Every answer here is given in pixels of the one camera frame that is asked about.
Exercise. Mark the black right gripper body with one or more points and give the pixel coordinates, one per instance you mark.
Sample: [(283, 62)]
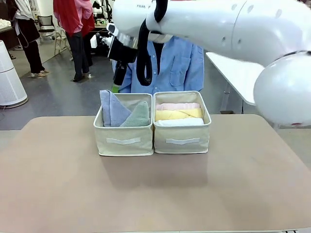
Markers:
[(121, 52)]

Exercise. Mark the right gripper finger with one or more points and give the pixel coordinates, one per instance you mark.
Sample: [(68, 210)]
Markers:
[(122, 71), (116, 77)]

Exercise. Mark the grey blue towel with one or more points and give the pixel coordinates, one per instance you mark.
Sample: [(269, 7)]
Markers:
[(109, 109)]

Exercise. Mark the pale green towel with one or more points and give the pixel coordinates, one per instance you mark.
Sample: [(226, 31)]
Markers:
[(138, 116)]

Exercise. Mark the yellow towel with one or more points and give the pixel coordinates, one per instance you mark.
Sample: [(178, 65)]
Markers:
[(170, 115)]

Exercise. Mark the pink towel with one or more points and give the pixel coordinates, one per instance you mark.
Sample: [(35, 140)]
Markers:
[(177, 106)]

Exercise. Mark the white towel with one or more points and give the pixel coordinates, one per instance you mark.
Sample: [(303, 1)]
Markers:
[(179, 122)]

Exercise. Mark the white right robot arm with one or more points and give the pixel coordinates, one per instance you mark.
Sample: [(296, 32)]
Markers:
[(218, 24)]

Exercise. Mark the grey folding stool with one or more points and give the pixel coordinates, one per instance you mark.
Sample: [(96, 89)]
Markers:
[(59, 40)]

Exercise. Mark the person in blue shirt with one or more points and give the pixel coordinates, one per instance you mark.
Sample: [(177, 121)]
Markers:
[(175, 68)]

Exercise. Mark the person in red and pink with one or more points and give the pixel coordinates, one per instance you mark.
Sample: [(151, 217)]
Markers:
[(73, 17)]

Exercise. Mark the cream fabric storage bin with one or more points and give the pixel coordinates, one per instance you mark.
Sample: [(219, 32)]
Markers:
[(182, 145), (121, 145)]

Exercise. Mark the black mesh office chair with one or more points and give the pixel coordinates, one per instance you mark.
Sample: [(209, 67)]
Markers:
[(46, 23)]

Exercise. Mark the person in black clothes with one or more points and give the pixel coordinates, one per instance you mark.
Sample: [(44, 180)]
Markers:
[(29, 48)]

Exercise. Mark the white cylindrical air purifier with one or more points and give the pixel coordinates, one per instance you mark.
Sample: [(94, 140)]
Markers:
[(9, 82)]

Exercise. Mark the white background table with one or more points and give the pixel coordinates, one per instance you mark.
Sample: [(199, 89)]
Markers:
[(230, 70)]

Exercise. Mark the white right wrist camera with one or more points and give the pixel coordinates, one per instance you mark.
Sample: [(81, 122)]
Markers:
[(94, 41)]

